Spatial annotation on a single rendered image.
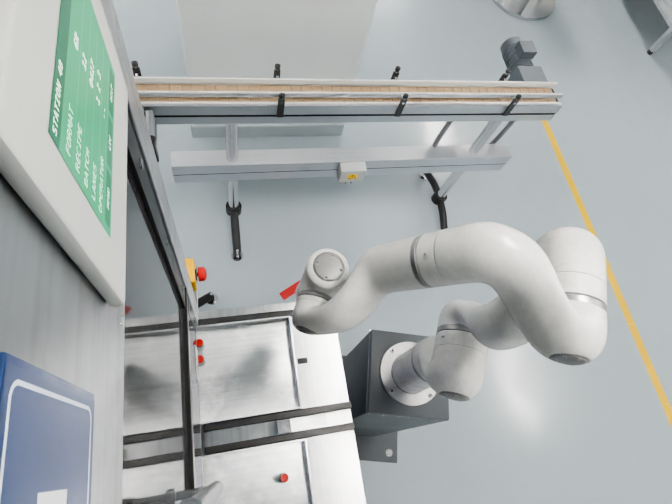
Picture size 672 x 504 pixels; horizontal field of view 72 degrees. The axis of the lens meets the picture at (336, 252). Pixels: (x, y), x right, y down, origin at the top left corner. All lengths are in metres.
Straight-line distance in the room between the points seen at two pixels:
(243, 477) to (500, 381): 1.60
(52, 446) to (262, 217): 2.31
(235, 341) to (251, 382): 0.13
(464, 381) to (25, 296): 0.91
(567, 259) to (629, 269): 2.55
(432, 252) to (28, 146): 0.58
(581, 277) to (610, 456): 2.14
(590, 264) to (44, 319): 0.70
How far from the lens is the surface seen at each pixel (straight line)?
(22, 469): 0.24
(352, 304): 0.81
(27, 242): 0.26
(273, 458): 1.34
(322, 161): 2.08
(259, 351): 1.37
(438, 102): 1.93
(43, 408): 0.25
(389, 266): 0.76
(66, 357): 0.30
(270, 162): 2.05
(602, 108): 4.05
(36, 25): 0.27
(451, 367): 1.06
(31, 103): 0.25
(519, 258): 0.69
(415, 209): 2.75
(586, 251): 0.80
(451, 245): 0.70
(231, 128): 1.86
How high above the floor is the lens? 2.22
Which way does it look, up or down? 63 degrees down
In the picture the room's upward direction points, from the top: 24 degrees clockwise
